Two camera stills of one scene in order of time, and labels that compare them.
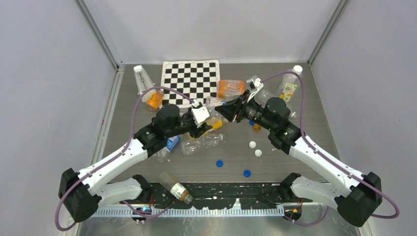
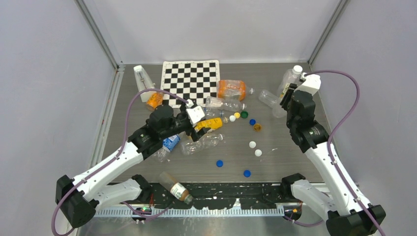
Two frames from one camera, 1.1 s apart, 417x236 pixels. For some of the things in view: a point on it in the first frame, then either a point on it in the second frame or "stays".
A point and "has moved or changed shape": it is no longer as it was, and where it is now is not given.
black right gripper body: [243, 104] -> [286, 99]
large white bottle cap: [297, 69] stays
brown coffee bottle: [176, 189] stays
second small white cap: [258, 153] stays
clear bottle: [214, 114] has moved or changed shape
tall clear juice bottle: [289, 85] stays
